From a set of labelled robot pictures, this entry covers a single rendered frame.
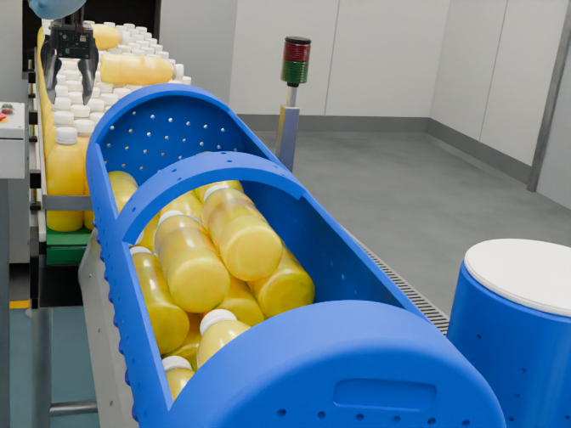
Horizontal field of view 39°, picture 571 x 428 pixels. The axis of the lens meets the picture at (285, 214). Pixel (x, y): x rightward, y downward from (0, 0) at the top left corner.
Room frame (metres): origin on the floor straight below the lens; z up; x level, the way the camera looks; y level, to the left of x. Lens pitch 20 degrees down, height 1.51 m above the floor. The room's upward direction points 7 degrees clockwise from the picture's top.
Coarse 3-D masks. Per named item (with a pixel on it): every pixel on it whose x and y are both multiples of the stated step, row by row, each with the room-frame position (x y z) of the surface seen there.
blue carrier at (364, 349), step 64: (128, 128) 1.30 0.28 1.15; (192, 128) 1.33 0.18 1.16; (256, 192) 1.28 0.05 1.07; (128, 256) 0.81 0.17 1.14; (320, 256) 0.98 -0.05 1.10; (128, 320) 0.71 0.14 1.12; (320, 320) 0.54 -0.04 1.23; (384, 320) 0.54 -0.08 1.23; (192, 384) 0.52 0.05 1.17; (256, 384) 0.48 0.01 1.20; (320, 384) 0.49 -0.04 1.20; (384, 384) 0.52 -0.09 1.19; (448, 384) 0.53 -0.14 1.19
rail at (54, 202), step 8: (48, 200) 1.40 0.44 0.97; (56, 200) 1.40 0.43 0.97; (64, 200) 1.41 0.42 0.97; (72, 200) 1.41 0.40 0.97; (80, 200) 1.42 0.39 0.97; (88, 200) 1.42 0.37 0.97; (48, 208) 1.40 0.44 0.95; (56, 208) 1.40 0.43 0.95; (64, 208) 1.41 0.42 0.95; (72, 208) 1.41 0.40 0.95; (80, 208) 1.42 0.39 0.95; (88, 208) 1.42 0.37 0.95
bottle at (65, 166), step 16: (64, 144) 1.44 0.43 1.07; (48, 160) 1.43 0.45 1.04; (64, 160) 1.42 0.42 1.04; (80, 160) 1.44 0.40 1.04; (48, 176) 1.43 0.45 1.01; (64, 176) 1.42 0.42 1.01; (80, 176) 1.44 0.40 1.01; (48, 192) 1.43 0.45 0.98; (64, 192) 1.42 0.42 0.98; (80, 192) 1.44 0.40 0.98; (48, 224) 1.43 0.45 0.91; (64, 224) 1.42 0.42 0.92; (80, 224) 1.44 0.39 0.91
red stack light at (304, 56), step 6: (288, 42) 1.85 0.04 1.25; (288, 48) 1.85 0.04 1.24; (294, 48) 1.84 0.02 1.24; (300, 48) 1.84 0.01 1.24; (306, 48) 1.85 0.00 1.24; (288, 54) 1.85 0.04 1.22; (294, 54) 1.84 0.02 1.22; (300, 54) 1.84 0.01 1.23; (306, 54) 1.85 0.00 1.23; (294, 60) 1.84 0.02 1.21; (300, 60) 1.84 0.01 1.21; (306, 60) 1.85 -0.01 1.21
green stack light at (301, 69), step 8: (288, 64) 1.85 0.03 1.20; (296, 64) 1.84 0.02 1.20; (304, 64) 1.85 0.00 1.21; (280, 72) 1.87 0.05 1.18; (288, 72) 1.84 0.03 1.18; (296, 72) 1.84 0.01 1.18; (304, 72) 1.85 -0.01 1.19; (288, 80) 1.84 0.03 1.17; (296, 80) 1.84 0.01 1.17; (304, 80) 1.86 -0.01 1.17
